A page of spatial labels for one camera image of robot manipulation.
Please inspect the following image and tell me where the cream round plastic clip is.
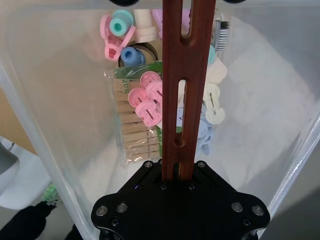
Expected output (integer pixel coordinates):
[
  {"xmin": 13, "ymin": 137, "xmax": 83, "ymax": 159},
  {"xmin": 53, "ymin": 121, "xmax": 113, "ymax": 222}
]
[{"xmin": 202, "ymin": 82, "xmax": 226, "ymax": 125}]

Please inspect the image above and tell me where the blue plastic spool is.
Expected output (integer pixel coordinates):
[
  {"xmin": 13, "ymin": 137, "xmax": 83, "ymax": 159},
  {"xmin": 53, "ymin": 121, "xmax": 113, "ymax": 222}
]
[{"xmin": 120, "ymin": 46, "xmax": 146, "ymax": 67}]

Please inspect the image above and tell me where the reddish brown slotted wooden slat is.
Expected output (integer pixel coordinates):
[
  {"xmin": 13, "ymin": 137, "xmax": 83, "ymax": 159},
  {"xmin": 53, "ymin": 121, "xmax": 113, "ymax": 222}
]
[{"xmin": 161, "ymin": 0, "xmax": 216, "ymax": 182}]

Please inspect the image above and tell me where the teal plastic piece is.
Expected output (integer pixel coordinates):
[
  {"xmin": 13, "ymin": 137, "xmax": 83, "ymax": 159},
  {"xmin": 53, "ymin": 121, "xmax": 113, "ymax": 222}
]
[{"xmin": 207, "ymin": 44, "xmax": 216, "ymax": 65}]

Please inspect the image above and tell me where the brush with white bristles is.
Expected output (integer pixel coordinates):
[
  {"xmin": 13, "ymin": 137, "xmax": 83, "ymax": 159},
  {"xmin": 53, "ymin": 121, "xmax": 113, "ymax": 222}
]
[{"xmin": 213, "ymin": 19, "xmax": 231, "ymax": 52}]

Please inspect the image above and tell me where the pink round plastic clip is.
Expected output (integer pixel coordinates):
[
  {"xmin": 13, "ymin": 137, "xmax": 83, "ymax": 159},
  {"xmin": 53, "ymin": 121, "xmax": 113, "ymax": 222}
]
[
  {"xmin": 139, "ymin": 71, "xmax": 162, "ymax": 90},
  {"xmin": 127, "ymin": 87, "xmax": 148, "ymax": 108},
  {"xmin": 134, "ymin": 99, "xmax": 163, "ymax": 127},
  {"xmin": 145, "ymin": 81, "xmax": 164, "ymax": 106}
]

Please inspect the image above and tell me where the teal plastic spool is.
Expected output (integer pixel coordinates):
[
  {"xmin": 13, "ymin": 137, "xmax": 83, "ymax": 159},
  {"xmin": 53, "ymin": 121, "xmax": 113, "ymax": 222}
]
[{"xmin": 109, "ymin": 9, "xmax": 135, "ymax": 38}]

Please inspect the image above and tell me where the light blue round plastic clip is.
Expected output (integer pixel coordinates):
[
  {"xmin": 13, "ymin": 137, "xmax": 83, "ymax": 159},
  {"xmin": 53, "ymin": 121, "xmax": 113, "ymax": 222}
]
[
  {"xmin": 197, "ymin": 142, "xmax": 213, "ymax": 156},
  {"xmin": 176, "ymin": 104, "xmax": 186, "ymax": 130},
  {"xmin": 199, "ymin": 106, "xmax": 215, "ymax": 145}
]

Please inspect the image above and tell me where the cream plastic cylinder piece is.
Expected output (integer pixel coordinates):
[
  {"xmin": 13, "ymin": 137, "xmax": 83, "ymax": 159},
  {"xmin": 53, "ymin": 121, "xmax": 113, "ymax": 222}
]
[{"xmin": 133, "ymin": 9, "xmax": 157, "ymax": 43}]

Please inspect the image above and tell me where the brown tape roll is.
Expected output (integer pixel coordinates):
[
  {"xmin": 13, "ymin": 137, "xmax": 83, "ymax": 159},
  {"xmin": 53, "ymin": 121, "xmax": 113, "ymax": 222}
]
[{"xmin": 118, "ymin": 41, "xmax": 160, "ymax": 68}]

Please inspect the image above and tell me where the clear plastic storage bin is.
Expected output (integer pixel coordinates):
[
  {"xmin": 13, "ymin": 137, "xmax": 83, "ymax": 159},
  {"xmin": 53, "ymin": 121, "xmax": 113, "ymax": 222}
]
[{"xmin": 0, "ymin": 0, "xmax": 320, "ymax": 240}]

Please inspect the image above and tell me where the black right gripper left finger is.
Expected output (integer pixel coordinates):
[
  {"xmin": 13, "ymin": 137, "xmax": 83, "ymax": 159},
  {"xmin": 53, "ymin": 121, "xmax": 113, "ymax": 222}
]
[{"xmin": 91, "ymin": 159, "xmax": 163, "ymax": 227}]

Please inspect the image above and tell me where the lilac plastic clip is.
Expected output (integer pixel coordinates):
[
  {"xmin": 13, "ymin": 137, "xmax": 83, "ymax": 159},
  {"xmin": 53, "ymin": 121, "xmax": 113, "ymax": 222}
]
[{"xmin": 151, "ymin": 8, "xmax": 192, "ymax": 40}]

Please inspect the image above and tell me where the large pink plastic clip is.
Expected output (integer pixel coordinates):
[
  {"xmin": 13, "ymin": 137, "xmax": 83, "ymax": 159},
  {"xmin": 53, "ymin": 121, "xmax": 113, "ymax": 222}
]
[{"xmin": 99, "ymin": 14, "xmax": 137, "ymax": 61}]

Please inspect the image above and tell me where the beige rounded pad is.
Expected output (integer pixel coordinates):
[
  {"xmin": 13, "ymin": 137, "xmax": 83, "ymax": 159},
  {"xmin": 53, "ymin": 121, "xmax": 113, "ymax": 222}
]
[{"xmin": 206, "ymin": 58, "xmax": 228, "ymax": 87}]

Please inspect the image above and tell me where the green plastic item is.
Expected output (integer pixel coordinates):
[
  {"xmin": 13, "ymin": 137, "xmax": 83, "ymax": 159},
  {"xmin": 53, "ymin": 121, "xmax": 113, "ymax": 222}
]
[{"xmin": 41, "ymin": 182, "xmax": 60, "ymax": 205}]

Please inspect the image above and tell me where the bag of wooden clothespins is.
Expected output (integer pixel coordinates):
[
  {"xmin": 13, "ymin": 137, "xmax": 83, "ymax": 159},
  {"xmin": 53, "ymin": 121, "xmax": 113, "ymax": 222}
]
[{"xmin": 103, "ymin": 61, "xmax": 186, "ymax": 167}]

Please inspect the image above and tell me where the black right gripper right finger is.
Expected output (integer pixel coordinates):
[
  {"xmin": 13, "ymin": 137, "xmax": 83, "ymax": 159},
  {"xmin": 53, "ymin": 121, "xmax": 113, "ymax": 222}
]
[{"xmin": 193, "ymin": 160, "xmax": 271, "ymax": 227}]

